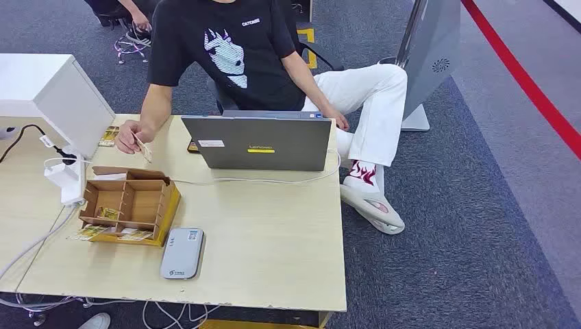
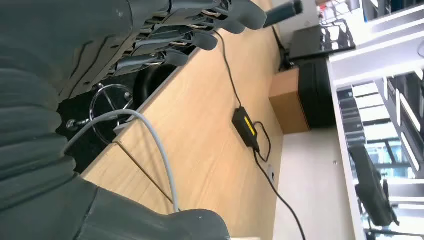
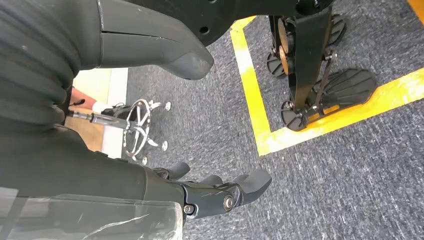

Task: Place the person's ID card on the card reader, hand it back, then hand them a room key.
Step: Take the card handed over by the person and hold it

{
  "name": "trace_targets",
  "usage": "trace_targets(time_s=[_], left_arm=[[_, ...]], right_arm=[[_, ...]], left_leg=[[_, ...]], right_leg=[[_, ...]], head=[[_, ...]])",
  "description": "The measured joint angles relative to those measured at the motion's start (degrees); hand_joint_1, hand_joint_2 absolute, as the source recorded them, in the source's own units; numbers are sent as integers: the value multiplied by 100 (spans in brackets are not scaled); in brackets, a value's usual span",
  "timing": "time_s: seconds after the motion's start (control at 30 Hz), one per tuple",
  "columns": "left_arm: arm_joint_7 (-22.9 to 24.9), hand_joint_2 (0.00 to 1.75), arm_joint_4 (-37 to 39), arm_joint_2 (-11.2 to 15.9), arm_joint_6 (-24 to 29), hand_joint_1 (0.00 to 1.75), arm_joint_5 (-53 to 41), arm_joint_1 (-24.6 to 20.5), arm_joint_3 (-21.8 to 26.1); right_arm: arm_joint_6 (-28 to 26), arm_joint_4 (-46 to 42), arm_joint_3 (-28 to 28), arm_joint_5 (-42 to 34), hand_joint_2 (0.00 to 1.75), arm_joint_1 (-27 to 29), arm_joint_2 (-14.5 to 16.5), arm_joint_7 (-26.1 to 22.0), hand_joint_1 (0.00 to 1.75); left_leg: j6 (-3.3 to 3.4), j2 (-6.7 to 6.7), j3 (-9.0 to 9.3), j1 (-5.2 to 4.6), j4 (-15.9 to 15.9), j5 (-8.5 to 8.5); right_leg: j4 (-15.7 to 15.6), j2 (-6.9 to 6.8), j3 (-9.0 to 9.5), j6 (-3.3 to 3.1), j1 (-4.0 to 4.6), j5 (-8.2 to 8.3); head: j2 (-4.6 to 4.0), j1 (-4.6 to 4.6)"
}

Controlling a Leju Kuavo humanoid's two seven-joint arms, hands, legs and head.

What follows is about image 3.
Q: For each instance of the black robot leg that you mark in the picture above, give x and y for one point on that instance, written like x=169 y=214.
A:
x=348 y=86
x=274 y=65

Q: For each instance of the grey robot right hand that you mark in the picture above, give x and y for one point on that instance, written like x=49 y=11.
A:
x=82 y=165

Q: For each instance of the clear plastic film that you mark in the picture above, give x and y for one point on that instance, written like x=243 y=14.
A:
x=99 y=218

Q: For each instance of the chrome office chair base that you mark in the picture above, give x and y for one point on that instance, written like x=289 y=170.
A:
x=109 y=121

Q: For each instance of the black robot torso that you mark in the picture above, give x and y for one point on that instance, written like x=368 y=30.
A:
x=232 y=13

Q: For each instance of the yellow floor tape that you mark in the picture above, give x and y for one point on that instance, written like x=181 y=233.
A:
x=251 y=99
x=418 y=8

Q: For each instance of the person with dark sneakers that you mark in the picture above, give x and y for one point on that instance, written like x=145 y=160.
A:
x=81 y=99

